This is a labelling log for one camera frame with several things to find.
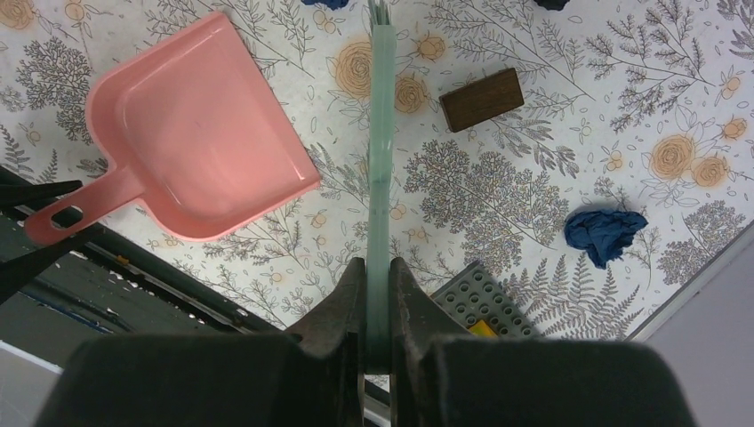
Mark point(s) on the brown wooden block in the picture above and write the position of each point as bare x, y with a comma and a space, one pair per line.
482, 100

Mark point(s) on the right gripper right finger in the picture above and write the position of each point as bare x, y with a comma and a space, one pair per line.
417, 325

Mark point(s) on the pink plastic dustpan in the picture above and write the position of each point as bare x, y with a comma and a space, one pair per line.
193, 133

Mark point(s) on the dark blue paper scrap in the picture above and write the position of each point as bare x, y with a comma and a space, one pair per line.
333, 5

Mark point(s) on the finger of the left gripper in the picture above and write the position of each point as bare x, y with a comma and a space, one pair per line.
13, 195
17, 272

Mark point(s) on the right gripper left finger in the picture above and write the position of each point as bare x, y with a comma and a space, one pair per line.
330, 359

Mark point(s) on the yellow lego brick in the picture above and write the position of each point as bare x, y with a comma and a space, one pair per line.
481, 328

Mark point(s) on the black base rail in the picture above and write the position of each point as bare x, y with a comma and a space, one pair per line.
111, 286

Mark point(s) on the green hand brush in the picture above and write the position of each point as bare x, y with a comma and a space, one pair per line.
382, 130

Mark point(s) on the black paper strip scrap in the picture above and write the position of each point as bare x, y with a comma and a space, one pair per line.
552, 5

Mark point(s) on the grey lego baseplate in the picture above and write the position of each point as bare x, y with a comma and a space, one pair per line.
474, 294

